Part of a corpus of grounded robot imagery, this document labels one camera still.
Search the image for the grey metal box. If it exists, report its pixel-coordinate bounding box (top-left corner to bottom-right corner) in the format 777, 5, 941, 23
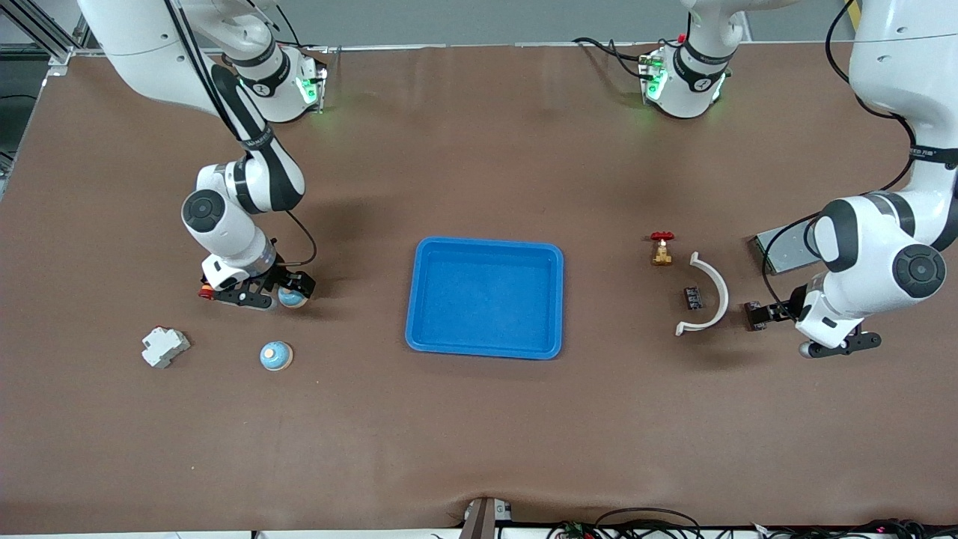
749, 223, 824, 276

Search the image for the white circuit breaker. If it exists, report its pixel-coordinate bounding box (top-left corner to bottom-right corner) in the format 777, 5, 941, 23
141, 326, 192, 369

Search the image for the black arm base cable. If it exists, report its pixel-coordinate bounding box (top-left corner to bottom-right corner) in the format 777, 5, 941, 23
573, 36, 652, 79

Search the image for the blue plastic tray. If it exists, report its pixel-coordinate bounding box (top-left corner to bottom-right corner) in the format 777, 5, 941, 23
405, 237, 564, 361

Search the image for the black cable bundle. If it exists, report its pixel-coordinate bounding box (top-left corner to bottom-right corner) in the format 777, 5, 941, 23
546, 508, 958, 539

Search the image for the white curved plastic bracket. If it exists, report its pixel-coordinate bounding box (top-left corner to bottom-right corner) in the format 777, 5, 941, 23
675, 252, 730, 336

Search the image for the aluminium frame corner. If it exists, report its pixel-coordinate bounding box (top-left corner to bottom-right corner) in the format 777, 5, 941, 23
0, 0, 94, 77

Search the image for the brown table mat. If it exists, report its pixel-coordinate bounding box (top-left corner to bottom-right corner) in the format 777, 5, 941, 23
0, 41, 958, 534

